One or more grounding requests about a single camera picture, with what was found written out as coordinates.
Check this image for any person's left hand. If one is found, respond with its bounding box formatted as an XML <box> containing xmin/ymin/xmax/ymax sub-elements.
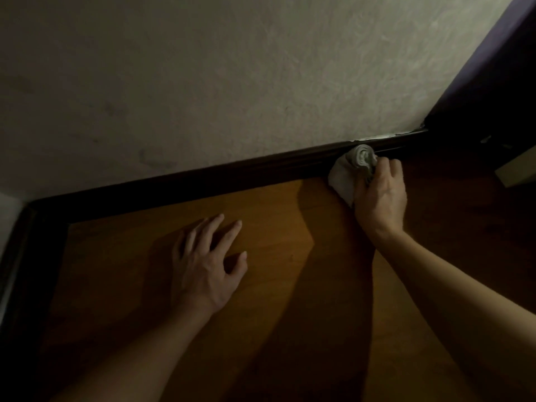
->
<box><xmin>169</xmin><ymin>213</ymin><xmax>248</xmax><ymax>319</ymax></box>

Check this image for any person's right hand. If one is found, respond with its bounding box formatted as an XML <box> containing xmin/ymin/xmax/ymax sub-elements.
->
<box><xmin>353</xmin><ymin>157</ymin><xmax>408</xmax><ymax>241</ymax></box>

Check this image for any grey cleaning cloth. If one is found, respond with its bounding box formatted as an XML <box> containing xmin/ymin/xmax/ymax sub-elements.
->
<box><xmin>327</xmin><ymin>144</ymin><xmax>379</xmax><ymax>209</ymax></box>

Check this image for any person's right forearm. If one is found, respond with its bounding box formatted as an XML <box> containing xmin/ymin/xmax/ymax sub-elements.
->
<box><xmin>372</xmin><ymin>229</ymin><xmax>536</xmax><ymax>402</ymax></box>

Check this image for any person's left forearm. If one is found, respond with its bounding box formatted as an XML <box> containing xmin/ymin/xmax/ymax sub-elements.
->
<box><xmin>52</xmin><ymin>307</ymin><xmax>214</xmax><ymax>402</ymax></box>

